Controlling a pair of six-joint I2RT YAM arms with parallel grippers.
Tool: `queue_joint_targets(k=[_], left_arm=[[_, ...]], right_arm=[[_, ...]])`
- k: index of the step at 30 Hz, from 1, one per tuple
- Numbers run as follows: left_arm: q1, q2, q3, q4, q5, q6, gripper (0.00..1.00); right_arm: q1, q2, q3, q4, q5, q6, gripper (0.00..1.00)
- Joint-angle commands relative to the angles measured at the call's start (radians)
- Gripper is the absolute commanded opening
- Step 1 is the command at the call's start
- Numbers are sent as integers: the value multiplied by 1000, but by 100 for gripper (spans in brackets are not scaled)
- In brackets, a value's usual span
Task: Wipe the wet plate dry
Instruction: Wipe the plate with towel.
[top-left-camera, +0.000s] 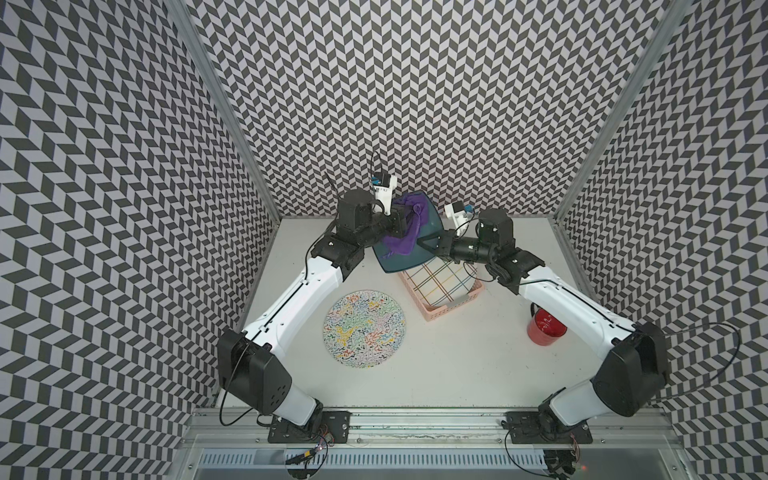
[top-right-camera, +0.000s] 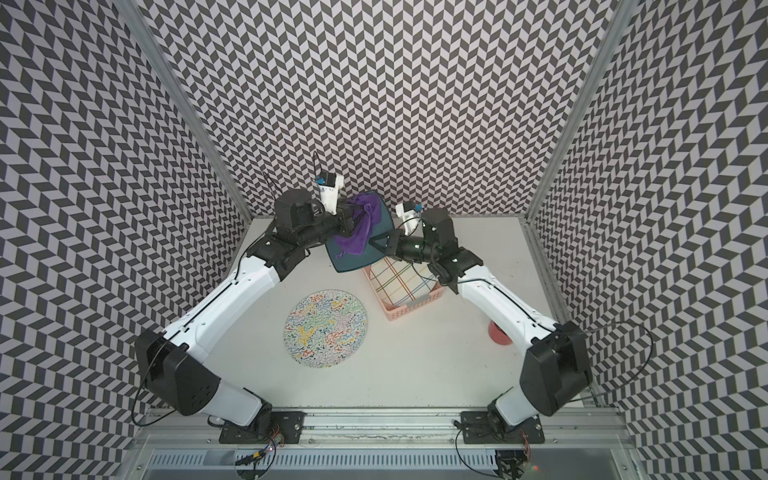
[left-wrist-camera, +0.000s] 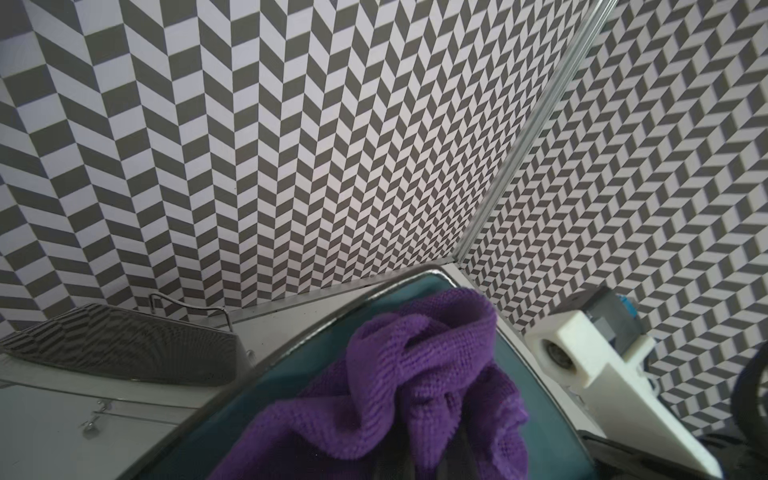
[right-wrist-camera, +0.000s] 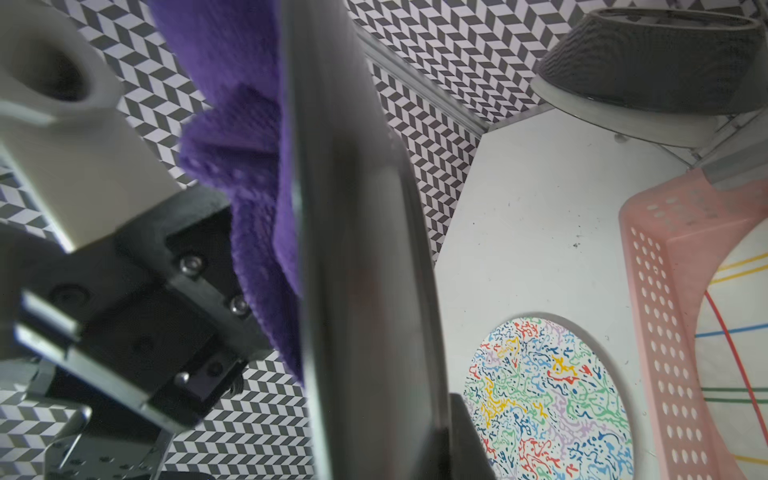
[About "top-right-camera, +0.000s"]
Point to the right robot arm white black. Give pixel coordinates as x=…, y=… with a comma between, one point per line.
x=556, y=365

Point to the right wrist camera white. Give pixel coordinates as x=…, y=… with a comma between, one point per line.
x=408, y=209

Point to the white plate coloured stripes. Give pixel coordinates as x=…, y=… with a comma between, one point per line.
x=397, y=283

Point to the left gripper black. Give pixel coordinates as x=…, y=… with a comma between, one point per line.
x=345, y=220

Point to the purple cloth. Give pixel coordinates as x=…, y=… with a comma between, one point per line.
x=370, y=216

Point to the pink perforated basket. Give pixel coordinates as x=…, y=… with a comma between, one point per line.
x=398, y=312

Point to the red mug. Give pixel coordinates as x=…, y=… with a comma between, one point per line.
x=498, y=336

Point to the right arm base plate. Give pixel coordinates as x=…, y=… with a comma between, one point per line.
x=487, y=428

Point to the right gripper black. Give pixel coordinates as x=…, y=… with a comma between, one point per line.
x=390, y=248

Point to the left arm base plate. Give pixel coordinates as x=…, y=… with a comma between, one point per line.
x=282, y=427

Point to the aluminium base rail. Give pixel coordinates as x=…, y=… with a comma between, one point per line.
x=391, y=443

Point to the colourful squiggle round plate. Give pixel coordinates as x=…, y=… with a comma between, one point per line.
x=325, y=328

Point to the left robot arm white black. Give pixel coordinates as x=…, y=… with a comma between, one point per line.
x=172, y=363

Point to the teal square plate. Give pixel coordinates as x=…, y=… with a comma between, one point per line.
x=370, y=255

